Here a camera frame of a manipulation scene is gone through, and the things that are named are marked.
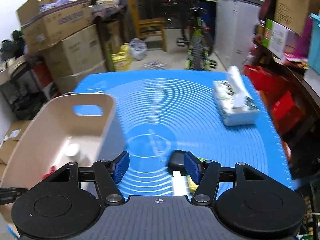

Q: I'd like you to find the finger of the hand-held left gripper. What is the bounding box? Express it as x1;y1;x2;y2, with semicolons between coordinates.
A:
0;187;27;202

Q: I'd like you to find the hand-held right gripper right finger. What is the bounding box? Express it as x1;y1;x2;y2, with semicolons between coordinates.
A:
185;152;266;205

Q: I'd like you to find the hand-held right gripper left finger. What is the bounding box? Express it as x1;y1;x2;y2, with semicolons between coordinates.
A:
45;151;130;205

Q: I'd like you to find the black earbuds case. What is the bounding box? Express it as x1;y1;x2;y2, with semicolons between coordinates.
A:
167;150;187;175

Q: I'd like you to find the green yellow round tape measure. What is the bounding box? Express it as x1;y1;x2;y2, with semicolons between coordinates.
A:
187;175;200;193

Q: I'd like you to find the white charger cube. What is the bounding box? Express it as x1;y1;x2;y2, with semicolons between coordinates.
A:
172;171;188;195

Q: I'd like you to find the beige plastic storage bin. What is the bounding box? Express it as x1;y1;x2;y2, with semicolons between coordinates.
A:
0;93;117;224

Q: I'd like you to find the white pill bottle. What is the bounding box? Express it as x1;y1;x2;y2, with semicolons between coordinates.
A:
64;143;82;163

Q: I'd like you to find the cardboard box with white label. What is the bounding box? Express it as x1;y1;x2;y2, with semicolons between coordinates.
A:
0;120;32;165

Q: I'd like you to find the blue silicone baking mat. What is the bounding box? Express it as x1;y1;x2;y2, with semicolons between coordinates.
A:
72;70;294;198

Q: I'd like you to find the white tissue box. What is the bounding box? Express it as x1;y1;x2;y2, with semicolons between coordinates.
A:
212;66;261;127

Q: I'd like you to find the plastic wrapped cardboard box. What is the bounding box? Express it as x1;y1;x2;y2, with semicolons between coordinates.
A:
54;65;108;94

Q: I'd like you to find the black metal cart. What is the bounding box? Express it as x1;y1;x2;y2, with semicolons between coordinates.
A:
0;62;54;120

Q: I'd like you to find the yellow plastic jug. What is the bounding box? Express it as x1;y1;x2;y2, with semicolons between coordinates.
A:
111;44;132;72

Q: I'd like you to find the red gift box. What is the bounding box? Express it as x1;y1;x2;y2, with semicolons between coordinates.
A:
271;91;304;135

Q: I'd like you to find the red paper bag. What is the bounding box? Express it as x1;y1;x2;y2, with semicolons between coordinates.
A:
244;65;272;90

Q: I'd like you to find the red white appliance box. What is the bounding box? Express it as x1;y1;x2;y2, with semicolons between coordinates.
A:
32;60;60;100

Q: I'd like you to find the black green bicycle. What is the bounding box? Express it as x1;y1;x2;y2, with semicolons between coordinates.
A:
156;0;218;71

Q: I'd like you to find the clear plastic bag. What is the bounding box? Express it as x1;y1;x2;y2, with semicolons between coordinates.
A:
129;38;147;61

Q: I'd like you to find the large brown cardboard box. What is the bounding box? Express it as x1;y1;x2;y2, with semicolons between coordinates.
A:
41;24;107;77

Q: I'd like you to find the dark wooden side table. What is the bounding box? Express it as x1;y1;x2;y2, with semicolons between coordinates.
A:
252;39;320;160

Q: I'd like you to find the white chest freezer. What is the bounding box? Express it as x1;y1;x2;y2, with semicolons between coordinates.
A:
215;0;263;68

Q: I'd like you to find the wooden chair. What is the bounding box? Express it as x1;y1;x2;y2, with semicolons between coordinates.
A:
125;0;167;53

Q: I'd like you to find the pink flat box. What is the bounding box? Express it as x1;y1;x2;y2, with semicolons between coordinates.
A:
284;52;309;69

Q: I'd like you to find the green white carton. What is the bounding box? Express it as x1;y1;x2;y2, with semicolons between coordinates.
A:
264;19;289;59

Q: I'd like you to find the open cardboard box with tape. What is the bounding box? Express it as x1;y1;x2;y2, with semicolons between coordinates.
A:
15;0;94;53

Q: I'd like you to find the light blue storage crate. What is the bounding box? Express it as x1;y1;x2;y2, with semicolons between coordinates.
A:
307;14;320;68

